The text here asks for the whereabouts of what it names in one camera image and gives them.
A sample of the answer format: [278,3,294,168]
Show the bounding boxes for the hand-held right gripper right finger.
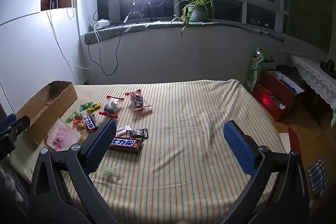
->
[223,120,310,224]

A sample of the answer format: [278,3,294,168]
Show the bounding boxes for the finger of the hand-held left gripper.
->
[0,113,17,128]
[0,116,31,160]

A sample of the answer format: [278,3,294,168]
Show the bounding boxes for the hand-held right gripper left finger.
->
[28,118,117,224]

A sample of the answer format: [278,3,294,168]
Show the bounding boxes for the small chocolate bar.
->
[83,114,100,134]

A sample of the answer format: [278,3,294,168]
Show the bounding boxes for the large chocolate bar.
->
[108,136,144,153]

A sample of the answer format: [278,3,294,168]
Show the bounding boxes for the clear green round candy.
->
[102,166,122,182]

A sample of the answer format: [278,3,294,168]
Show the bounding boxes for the brown cardboard box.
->
[16,80,78,146]

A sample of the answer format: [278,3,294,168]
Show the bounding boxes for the black candy packet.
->
[125,127,149,139]

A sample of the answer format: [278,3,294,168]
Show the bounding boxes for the pink white pastry bag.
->
[45,119,88,152]

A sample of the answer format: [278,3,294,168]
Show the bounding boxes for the purple snack red wrapper ends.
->
[99,95,125,119]

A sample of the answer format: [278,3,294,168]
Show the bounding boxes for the light green candy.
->
[65,111,78,123]

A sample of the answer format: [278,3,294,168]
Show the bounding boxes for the dark red printed snack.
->
[125,90,153,111]

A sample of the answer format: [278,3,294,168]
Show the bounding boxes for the red box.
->
[252,70,306,122]

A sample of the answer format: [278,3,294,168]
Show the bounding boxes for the white wardrobe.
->
[0,0,90,119]

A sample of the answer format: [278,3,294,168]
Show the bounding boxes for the green printed bag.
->
[245,47,269,92]

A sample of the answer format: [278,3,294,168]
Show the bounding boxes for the blue checked cloth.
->
[308,158,328,197]

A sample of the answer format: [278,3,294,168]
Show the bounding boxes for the white lace cloth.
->
[289,54,336,109]

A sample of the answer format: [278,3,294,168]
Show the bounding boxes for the dark ornament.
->
[320,58,336,72]

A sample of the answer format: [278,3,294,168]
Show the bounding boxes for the white power strip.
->
[91,19,111,29]

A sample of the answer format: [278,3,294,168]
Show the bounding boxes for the potted spider plant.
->
[171,0,218,38]

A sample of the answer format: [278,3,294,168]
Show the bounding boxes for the black tripod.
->
[133,0,158,23]

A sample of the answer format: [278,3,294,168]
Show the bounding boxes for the dark green curtain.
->
[282,0,336,54]

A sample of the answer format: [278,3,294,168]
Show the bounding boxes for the white cable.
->
[47,0,95,69]

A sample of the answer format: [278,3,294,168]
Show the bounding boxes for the black cable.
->
[87,11,143,77]

